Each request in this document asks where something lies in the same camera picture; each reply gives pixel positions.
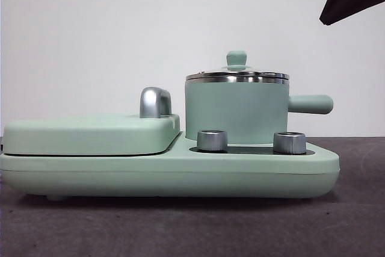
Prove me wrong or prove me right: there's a silver control knob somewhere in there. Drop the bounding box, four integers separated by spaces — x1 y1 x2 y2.
197 129 229 152
273 131 307 155

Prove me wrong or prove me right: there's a mint green pot with handle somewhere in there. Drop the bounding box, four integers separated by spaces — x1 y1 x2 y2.
183 78 334 146

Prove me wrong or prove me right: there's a black control panel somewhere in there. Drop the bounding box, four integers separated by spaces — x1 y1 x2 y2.
189 145 315 155

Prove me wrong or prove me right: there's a glass lid with green knob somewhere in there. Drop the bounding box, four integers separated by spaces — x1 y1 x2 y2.
185 51 291 85

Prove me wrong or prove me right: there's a mint green breakfast machine base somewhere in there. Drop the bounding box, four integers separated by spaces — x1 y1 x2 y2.
0 130 341 202

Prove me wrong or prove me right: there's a mint green grill cover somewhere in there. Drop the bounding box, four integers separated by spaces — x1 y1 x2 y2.
2 113 182 157

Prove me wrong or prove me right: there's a silver grill cover handle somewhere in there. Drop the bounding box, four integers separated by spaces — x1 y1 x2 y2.
139 87 173 119

